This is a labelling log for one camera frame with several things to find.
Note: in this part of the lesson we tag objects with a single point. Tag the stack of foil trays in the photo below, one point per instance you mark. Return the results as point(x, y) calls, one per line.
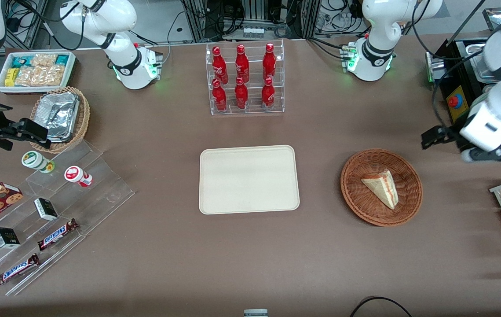
point(59, 115)

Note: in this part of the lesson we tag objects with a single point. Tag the small black box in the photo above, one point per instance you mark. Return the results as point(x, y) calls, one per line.
point(46, 209)
point(6, 237)

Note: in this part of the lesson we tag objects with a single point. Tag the teal snack packet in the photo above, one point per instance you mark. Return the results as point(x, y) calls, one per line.
point(20, 61)
point(62, 60)

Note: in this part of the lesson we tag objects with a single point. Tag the large clear cracker bag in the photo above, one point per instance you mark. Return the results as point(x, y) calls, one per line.
point(41, 75)

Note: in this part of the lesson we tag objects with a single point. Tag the black food warmer machine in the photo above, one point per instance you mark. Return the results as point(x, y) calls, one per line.
point(457, 103)

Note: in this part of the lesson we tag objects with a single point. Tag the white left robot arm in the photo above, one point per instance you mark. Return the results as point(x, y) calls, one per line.
point(371, 53)

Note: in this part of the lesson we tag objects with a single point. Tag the steel warmer pan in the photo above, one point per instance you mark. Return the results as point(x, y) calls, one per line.
point(474, 61)

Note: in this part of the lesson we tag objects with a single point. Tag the red cola bottle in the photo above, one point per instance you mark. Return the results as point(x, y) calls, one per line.
point(219, 97)
point(268, 96)
point(219, 66)
point(242, 65)
point(241, 96)
point(269, 62)

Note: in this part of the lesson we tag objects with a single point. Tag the Snickers chocolate bar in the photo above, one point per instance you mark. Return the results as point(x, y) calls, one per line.
point(56, 234)
point(16, 270)

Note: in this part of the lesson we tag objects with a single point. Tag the brown round wicker basket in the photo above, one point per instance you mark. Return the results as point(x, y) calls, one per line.
point(360, 198)

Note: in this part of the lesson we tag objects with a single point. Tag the clear acrylic stepped display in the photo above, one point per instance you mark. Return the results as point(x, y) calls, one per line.
point(100, 193)

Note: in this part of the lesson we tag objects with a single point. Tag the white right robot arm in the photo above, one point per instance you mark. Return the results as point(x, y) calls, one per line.
point(125, 66)

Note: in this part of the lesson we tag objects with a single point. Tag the red lid yogurt cup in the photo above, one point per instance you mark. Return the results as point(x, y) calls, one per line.
point(75, 174)

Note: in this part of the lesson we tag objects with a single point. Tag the aluminium frame equipment rack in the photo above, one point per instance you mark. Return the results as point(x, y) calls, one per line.
point(254, 13)

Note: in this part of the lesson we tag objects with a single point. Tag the white rectangular snack bin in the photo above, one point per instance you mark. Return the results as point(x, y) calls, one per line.
point(71, 70)

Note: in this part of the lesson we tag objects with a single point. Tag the green lid yogurt cup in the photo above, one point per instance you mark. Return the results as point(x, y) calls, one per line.
point(34, 160)

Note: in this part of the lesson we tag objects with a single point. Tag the clear acrylic bottle rack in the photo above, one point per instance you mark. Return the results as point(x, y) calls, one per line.
point(254, 75)

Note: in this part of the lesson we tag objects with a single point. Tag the small clear cracker bag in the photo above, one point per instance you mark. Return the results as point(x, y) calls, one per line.
point(43, 60)

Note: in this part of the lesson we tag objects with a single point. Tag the white power strip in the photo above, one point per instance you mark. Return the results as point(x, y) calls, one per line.
point(253, 32)

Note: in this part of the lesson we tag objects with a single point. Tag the triangular sandwich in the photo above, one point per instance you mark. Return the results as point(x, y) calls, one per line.
point(382, 187)

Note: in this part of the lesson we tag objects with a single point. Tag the small grey device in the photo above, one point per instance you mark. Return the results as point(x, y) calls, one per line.
point(255, 313)

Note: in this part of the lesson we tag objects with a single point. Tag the cream plastic serving tray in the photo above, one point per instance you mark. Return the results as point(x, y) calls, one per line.
point(249, 180)

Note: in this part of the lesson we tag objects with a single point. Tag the light tan wicker basket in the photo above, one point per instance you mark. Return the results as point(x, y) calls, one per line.
point(84, 119)

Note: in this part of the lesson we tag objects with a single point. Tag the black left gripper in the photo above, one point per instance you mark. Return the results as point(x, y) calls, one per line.
point(449, 134)

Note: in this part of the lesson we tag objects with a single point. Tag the yellow snack packet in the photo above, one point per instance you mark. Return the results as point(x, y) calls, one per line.
point(11, 77)

